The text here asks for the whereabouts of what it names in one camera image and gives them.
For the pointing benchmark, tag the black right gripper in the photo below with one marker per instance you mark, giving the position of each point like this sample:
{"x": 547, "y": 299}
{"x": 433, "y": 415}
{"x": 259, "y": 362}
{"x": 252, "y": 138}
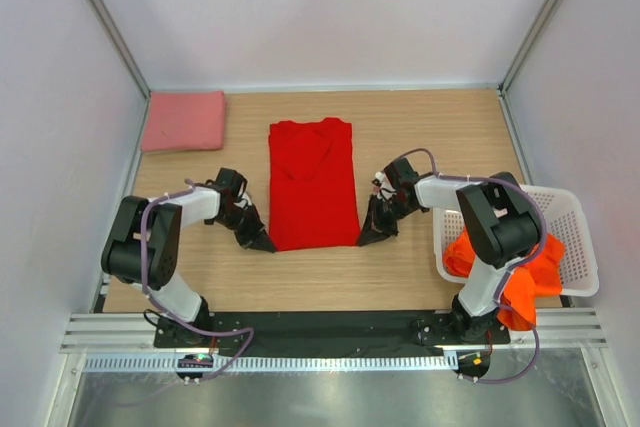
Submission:
{"x": 371, "y": 233}

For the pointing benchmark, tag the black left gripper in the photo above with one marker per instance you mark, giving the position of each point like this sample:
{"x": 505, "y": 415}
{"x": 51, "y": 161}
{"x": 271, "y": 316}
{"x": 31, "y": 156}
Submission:
{"x": 260, "y": 241}

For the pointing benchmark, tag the red t shirt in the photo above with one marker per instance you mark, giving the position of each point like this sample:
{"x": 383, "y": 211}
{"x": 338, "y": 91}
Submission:
{"x": 312, "y": 193}

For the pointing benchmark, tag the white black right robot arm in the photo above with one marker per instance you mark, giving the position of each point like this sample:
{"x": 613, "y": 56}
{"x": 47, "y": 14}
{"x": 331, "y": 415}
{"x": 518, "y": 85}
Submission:
{"x": 504, "y": 226}

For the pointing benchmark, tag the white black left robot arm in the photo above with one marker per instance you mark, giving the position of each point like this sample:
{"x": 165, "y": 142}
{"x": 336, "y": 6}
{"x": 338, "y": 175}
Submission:
{"x": 143, "y": 245}

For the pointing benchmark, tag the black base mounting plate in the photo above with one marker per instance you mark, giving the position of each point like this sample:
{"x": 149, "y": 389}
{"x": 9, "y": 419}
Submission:
{"x": 399, "y": 333}

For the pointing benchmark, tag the pink folded t shirt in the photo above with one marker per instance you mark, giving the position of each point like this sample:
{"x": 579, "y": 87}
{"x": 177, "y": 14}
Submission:
{"x": 185, "y": 121}

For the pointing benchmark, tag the orange crumpled t shirt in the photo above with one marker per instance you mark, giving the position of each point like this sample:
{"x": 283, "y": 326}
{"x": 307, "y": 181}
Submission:
{"x": 537, "y": 279}

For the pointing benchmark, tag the white slotted cable duct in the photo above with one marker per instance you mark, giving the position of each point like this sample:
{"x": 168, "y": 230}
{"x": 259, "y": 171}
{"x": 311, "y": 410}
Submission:
{"x": 198, "y": 363}

